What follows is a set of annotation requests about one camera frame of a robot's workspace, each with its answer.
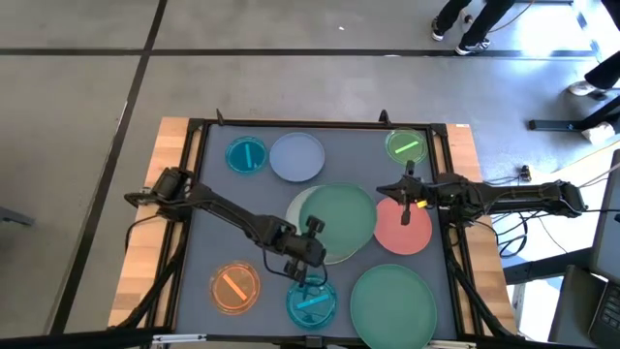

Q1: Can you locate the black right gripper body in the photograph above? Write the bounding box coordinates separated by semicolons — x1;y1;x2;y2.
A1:
400;161;437;226

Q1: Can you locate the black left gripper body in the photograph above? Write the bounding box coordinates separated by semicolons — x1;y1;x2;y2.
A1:
280;217;326;285

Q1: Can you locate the large green plastic plate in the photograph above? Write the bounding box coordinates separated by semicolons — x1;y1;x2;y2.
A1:
298;182;378;259
349;263;438;349

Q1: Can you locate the salmon red plastic plate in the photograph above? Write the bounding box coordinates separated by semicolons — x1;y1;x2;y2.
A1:
373;197;434;257

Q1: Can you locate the small clear green plate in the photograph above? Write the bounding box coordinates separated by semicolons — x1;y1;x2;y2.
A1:
385;127;429;167

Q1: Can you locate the small clear blue plate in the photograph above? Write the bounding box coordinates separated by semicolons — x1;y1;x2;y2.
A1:
285;274;339;332
225;135;269;175

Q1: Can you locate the small clear orange plate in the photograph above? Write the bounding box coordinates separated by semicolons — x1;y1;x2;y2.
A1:
208;260;263;316

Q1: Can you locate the grey-blue plastic plate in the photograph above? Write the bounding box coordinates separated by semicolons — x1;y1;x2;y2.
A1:
268;131;326;183

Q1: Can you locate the grey table mat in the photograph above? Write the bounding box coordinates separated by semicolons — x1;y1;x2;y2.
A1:
174;124;459;340

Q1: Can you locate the black desk foot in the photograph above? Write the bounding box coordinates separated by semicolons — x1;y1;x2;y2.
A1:
502;247;595;286

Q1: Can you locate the black stand base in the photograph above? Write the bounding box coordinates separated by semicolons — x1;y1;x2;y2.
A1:
527;95;620;133

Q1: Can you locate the grey monitor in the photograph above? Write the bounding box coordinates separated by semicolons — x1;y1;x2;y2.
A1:
589;148;620;285

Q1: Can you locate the black keyboard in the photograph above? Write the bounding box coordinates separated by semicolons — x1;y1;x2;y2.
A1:
587;283;620;348

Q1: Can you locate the black furniture leg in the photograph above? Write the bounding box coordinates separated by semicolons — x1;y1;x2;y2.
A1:
600;0;620;31

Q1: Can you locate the grey furniture foot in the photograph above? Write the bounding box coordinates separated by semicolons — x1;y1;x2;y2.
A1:
0;206;37;228

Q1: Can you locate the black aluminium table frame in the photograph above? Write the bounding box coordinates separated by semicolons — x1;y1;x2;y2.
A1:
108;109;522;349

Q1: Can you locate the black looped cable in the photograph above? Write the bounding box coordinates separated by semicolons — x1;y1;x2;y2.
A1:
496;212;531;260

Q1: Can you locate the silver metal bracket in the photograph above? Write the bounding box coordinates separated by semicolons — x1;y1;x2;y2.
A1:
419;338;479;349
151;333;208;346

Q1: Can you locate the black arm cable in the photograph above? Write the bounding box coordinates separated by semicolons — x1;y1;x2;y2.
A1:
124;212;164;254

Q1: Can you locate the white cable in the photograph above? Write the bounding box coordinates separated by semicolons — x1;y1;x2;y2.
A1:
578;162;620;189

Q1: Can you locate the yellow extension cable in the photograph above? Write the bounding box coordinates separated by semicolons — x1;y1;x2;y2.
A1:
487;0;537;34

